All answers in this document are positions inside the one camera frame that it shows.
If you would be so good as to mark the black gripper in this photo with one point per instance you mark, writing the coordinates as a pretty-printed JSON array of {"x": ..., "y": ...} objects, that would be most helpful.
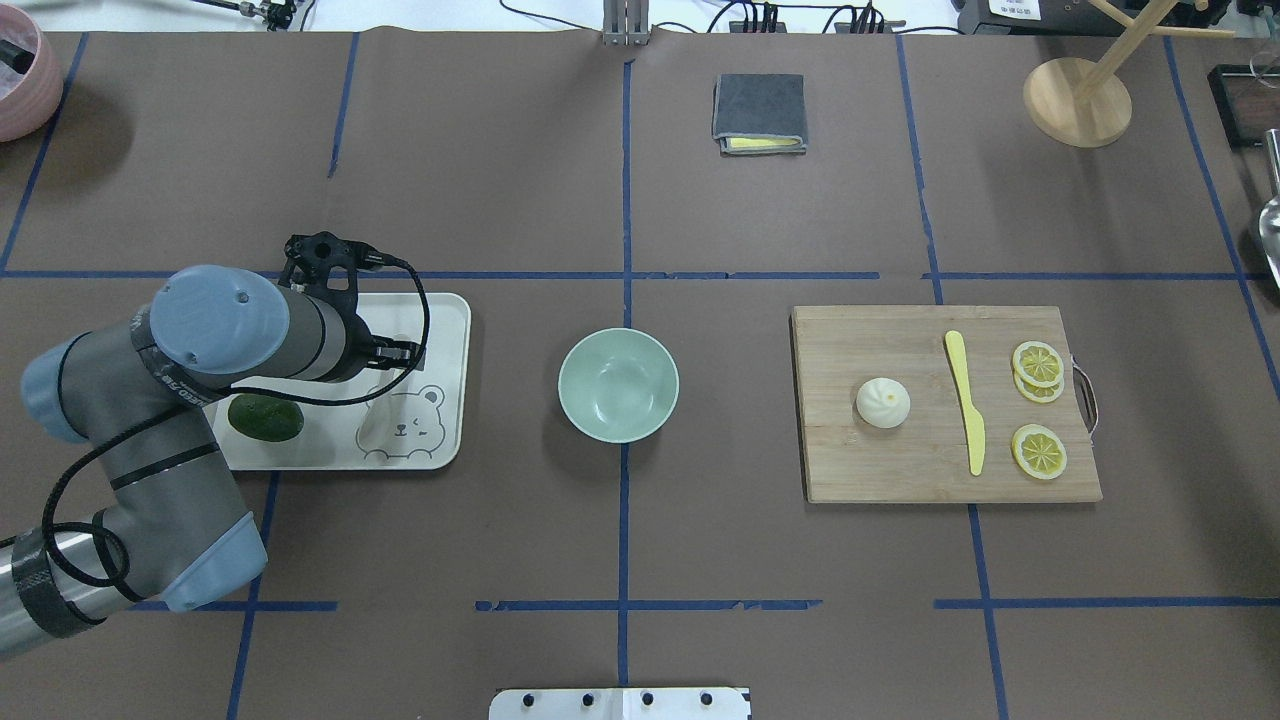
[{"x": 359, "y": 348}]

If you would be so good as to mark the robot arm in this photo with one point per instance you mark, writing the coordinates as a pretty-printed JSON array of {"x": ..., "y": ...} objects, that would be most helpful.
[{"x": 153, "y": 510}]

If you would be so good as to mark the mint green bowl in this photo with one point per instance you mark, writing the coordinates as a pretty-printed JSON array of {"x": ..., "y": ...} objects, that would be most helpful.
[{"x": 618, "y": 385}]

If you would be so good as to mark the pink bowl with ice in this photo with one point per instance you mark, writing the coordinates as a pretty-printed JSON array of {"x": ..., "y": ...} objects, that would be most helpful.
[{"x": 29, "y": 99}]

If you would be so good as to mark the white bear tray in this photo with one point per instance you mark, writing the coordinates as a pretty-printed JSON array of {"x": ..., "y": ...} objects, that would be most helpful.
[{"x": 416, "y": 426}]

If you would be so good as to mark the green avocado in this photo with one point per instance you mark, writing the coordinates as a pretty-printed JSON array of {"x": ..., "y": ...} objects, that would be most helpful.
[{"x": 266, "y": 419}]

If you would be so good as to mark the black tripod stick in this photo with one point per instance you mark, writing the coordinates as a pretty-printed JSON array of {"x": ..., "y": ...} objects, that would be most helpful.
[{"x": 276, "y": 15}]

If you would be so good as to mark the grey folded cloth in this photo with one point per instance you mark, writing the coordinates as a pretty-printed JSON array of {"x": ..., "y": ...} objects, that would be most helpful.
[{"x": 760, "y": 114}]

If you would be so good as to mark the wooden cutting board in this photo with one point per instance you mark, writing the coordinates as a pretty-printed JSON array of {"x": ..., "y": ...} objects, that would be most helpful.
[{"x": 845, "y": 460}]

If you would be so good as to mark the yellow plastic knife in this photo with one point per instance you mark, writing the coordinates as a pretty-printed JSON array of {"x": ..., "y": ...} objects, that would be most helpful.
[{"x": 973, "y": 422}]

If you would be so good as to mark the lemon slice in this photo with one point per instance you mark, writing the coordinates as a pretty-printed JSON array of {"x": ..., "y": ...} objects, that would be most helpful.
[
  {"x": 1038, "y": 452},
  {"x": 1039, "y": 394},
  {"x": 1037, "y": 364}
]

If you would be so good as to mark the wooden mug tree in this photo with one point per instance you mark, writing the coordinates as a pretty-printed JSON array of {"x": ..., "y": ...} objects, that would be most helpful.
[{"x": 1081, "y": 102}]

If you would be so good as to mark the metal scoop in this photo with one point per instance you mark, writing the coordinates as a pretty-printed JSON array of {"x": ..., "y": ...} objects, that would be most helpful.
[{"x": 1268, "y": 220}]

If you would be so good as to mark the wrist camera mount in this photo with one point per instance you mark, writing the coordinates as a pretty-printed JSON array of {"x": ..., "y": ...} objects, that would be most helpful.
[{"x": 326, "y": 267}]

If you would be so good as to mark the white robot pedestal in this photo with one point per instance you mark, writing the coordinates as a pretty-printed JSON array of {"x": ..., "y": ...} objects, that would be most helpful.
[{"x": 717, "y": 702}]

